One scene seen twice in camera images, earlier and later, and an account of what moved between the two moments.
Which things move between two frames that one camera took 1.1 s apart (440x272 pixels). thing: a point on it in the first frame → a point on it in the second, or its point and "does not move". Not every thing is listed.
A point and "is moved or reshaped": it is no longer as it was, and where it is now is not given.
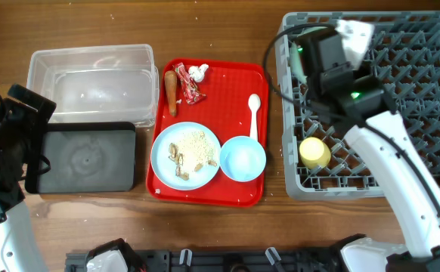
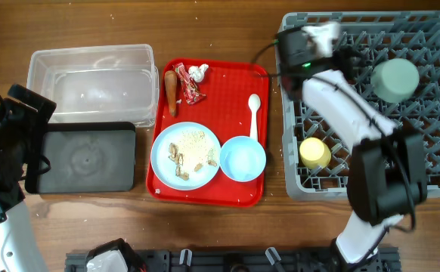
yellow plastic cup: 314,153 does not move
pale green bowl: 295,57 is moved or reshaped
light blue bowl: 243,159 does not move
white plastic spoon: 254,102 does not move
